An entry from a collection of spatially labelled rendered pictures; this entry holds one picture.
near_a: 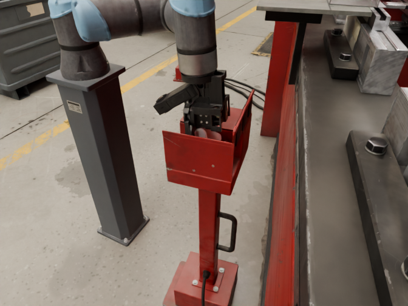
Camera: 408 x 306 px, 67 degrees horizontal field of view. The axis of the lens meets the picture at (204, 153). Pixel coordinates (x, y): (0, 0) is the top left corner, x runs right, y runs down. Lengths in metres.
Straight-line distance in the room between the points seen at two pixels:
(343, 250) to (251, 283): 0.99
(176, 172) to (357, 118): 0.39
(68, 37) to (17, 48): 1.85
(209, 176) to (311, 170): 0.28
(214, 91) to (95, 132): 0.58
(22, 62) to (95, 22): 2.31
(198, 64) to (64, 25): 0.52
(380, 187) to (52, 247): 1.39
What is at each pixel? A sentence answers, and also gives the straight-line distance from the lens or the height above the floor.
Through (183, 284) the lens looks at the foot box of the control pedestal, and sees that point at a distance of 1.21.
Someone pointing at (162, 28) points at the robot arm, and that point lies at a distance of 0.65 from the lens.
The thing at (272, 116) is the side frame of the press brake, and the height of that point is 0.16.
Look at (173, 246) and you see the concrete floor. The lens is 1.45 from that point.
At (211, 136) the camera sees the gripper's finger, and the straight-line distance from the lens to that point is 0.70.
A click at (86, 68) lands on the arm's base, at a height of 0.81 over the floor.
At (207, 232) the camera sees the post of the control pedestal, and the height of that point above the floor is 0.41.
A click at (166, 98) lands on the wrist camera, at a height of 0.87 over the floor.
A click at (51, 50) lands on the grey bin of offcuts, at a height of 0.28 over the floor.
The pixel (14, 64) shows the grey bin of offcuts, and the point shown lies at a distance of 2.86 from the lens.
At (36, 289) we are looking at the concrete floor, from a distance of 1.49.
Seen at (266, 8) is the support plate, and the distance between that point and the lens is 0.84.
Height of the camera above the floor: 1.17
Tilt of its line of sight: 37 degrees down
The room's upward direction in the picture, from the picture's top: straight up
